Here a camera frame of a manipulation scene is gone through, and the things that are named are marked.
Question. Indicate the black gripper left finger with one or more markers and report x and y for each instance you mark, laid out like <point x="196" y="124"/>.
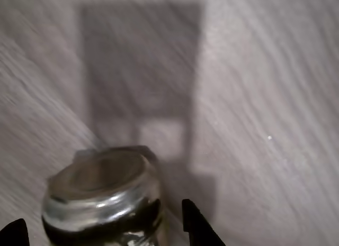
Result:
<point x="14" y="234"/>

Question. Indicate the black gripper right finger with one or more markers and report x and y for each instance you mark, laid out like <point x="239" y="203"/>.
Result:
<point x="197" y="224"/>

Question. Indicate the shiny steel cup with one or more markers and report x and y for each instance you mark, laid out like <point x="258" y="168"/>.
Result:
<point x="103" y="193"/>

